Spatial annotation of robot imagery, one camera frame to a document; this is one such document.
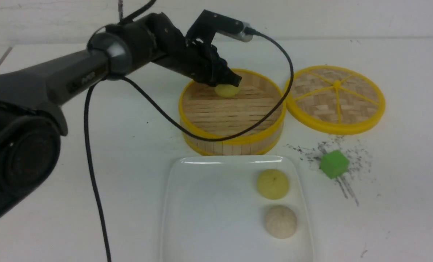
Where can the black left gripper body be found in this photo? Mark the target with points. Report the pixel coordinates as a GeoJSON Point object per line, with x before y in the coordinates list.
{"type": "Point", "coordinates": [193, 59]}

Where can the greenish yellow steamed bun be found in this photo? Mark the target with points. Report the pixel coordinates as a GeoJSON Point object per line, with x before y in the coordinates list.
{"type": "Point", "coordinates": [272, 184]}

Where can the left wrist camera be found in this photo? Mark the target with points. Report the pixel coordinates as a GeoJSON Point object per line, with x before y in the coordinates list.
{"type": "Point", "coordinates": [208, 24]}

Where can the green cube block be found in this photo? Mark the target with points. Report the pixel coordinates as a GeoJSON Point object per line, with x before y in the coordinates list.
{"type": "Point", "coordinates": [334, 164]}

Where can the bamboo steamer lid yellow rim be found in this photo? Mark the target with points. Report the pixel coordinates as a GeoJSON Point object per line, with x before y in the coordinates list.
{"type": "Point", "coordinates": [335, 100]}

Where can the white steamed bun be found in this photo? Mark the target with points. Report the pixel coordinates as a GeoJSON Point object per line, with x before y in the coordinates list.
{"type": "Point", "coordinates": [280, 222]}

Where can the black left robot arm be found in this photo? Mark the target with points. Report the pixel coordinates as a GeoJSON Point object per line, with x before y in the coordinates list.
{"type": "Point", "coordinates": [31, 120]}

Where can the white rectangular plate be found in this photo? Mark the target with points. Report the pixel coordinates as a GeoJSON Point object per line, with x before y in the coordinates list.
{"type": "Point", "coordinates": [213, 212]}

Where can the bamboo steamer basket yellow rims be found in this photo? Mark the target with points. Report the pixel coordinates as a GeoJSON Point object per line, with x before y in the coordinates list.
{"type": "Point", "coordinates": [204, 113]}

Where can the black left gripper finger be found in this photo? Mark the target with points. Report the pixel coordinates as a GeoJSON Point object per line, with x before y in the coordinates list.
{"type": "Point", "coordinates": [231, 78]}

